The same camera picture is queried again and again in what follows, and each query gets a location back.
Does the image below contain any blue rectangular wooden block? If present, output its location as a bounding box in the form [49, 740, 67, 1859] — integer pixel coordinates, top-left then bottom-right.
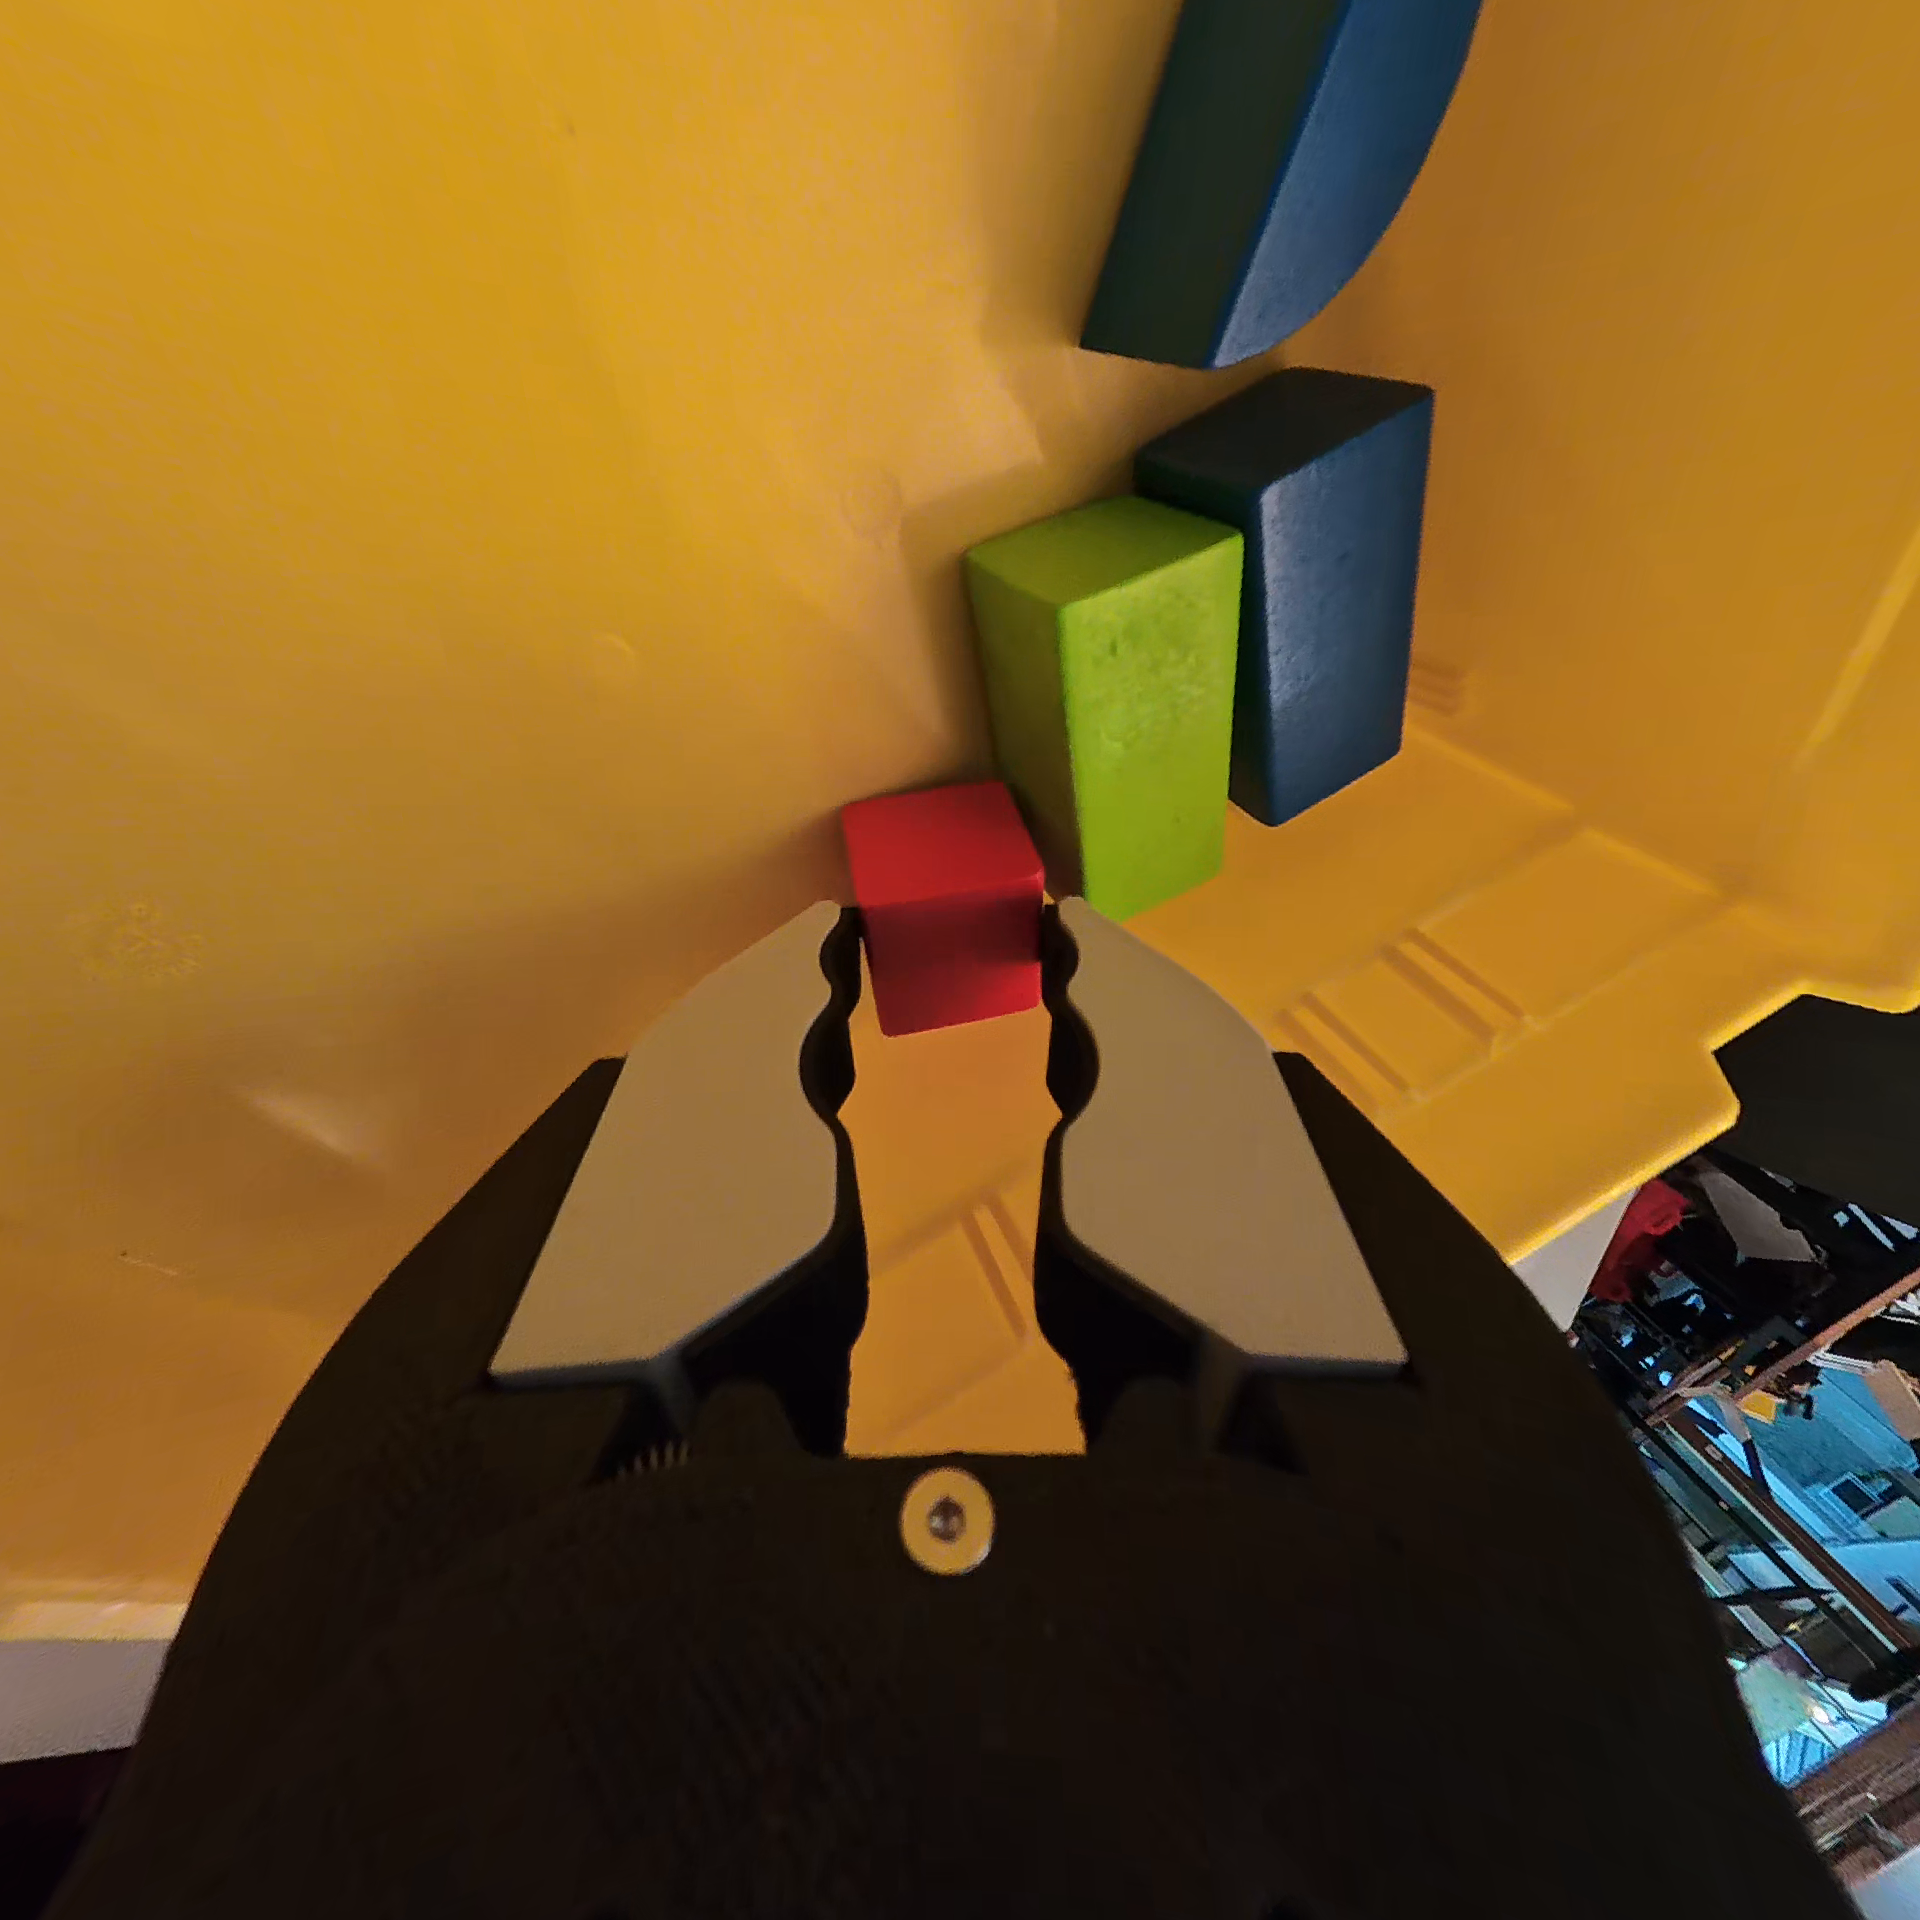
[1131, 368, 1437, 829]

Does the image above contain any blue half-round wooden block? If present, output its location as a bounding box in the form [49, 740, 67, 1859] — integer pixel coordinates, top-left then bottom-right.
[1079, 0, 1488, 373]

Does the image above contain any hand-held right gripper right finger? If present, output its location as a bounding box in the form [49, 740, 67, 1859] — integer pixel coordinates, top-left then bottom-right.
[1035, 895, 1410, 1430]

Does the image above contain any wooden shelf frame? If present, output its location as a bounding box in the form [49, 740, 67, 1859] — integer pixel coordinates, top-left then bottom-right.
[1641, 1267, 1920, 1622]

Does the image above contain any green wooden block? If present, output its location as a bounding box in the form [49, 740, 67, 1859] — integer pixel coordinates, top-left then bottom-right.
[963, 495, 1248, 921]

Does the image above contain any red storage crate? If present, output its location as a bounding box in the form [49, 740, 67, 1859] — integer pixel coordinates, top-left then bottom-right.
[1587, 1177, 1693, 1308]

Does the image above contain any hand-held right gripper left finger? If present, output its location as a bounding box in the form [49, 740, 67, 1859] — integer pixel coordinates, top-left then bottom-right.
[489, 901, 873, 1440]

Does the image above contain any yellow plastic bin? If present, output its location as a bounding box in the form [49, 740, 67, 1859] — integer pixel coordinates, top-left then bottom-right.
[0, 0, 1920, 1643]

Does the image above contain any red wooden cube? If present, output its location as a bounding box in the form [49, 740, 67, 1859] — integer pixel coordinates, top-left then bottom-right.
[840, 779, 1049, 1039]

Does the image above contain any black office chair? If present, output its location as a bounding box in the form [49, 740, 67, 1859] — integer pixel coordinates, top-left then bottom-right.
[1709, 992, 1920, 1225]

